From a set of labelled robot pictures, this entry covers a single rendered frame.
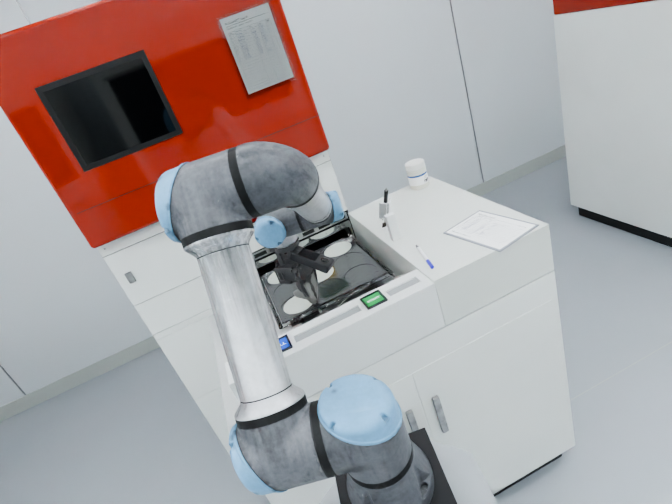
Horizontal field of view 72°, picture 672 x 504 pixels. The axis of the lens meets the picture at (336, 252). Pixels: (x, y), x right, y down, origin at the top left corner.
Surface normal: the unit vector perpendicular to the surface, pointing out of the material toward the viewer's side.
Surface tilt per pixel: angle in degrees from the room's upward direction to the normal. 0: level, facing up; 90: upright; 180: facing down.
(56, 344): 90
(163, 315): 90
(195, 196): 63
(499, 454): 90
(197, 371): 90
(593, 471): 0
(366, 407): 8
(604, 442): 0
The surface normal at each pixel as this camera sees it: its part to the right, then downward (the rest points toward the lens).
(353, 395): -0.18, -0.84
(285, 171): 0.67, -0.04
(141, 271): 0.32, 0.35
